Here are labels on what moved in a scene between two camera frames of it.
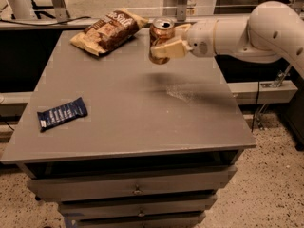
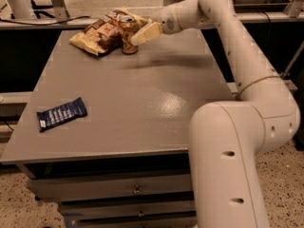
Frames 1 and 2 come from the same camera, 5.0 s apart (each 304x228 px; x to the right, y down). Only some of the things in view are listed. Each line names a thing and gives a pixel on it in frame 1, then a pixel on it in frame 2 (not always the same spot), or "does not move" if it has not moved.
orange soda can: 161,32 → 129,27
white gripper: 201,37 → 165,20
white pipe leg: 18,2 does not move
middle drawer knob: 141,213 does not move
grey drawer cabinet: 160,142 does not move
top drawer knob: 137,191 does not move
